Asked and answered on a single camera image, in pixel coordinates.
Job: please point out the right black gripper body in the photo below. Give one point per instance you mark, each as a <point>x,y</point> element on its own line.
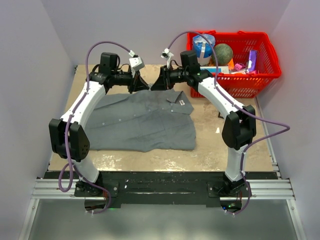
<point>167,75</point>

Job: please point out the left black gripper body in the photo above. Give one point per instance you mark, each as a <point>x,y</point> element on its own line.
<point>132,87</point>

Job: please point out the grey button shirt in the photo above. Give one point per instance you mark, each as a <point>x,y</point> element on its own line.
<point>143,121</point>

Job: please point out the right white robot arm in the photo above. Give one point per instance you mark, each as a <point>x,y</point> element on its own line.
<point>239,127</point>

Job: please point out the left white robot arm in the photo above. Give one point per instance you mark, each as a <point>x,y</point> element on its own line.
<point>67,134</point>

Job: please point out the blue white wrapped roll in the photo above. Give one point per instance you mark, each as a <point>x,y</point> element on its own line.
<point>203,48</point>

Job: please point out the white blue box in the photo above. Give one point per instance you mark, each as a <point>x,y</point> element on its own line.
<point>212,69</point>

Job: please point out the green round ball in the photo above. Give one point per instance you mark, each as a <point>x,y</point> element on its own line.
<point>224,54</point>

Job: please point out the orange packet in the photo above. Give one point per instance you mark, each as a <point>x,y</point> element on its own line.
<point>230,64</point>

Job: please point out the pink small packet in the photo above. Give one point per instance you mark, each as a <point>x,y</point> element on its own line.
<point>239,66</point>

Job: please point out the purple snack packet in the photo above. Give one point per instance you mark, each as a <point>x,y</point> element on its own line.
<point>252,60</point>

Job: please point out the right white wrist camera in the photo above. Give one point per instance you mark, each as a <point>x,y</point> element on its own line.
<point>167,55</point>

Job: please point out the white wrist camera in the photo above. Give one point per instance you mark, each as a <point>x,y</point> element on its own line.
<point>136,62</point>
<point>167,55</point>

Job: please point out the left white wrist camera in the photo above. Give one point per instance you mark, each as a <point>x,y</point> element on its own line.
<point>136,62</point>

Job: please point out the black square frame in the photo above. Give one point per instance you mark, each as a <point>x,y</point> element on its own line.
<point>222,115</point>

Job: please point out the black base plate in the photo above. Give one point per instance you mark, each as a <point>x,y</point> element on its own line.
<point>164,188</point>

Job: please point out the aluminium rail frame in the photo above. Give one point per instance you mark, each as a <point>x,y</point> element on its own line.
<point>271,213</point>

